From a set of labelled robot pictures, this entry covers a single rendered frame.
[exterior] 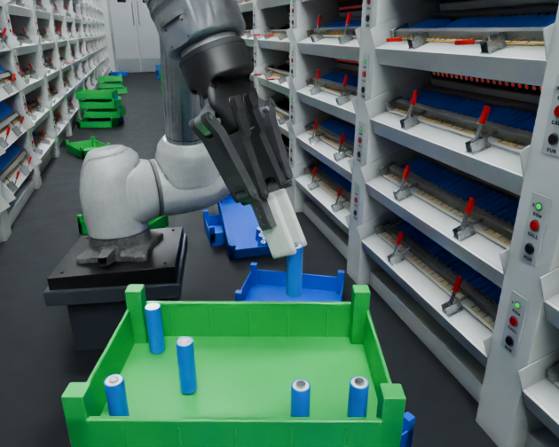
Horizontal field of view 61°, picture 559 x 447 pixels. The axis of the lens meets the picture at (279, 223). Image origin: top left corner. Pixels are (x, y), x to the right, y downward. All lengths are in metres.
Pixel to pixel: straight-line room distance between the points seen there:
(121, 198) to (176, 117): 0.24
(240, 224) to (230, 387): 1.33
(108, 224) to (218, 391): 0.76
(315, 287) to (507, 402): 0.71
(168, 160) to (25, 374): 0.62
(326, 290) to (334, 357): 0.95
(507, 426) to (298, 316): 0.59
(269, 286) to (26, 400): 0.74
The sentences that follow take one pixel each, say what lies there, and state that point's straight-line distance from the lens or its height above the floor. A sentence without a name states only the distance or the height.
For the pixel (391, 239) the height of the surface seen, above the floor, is 0.19.
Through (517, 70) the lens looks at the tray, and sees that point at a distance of 0.95.
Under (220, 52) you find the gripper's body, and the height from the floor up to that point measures 0.75.
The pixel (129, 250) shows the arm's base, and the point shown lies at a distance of 1.27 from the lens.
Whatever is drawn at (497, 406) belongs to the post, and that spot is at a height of 0.08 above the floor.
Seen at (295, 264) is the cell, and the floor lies 0.53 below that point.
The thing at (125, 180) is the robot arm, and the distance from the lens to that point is 1.22.
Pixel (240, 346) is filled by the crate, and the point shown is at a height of 0.40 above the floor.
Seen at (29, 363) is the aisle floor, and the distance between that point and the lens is 1.40.
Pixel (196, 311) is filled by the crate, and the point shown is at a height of 0.44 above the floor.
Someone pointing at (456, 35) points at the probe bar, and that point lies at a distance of 1.16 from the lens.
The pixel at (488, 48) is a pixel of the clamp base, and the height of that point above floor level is 0.74.
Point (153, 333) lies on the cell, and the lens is 0.61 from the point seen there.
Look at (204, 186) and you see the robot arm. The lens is 1.26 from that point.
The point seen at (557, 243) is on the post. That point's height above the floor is 0.46.
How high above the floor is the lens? 0.77
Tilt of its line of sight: 22 degrees down
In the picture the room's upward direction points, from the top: straight up
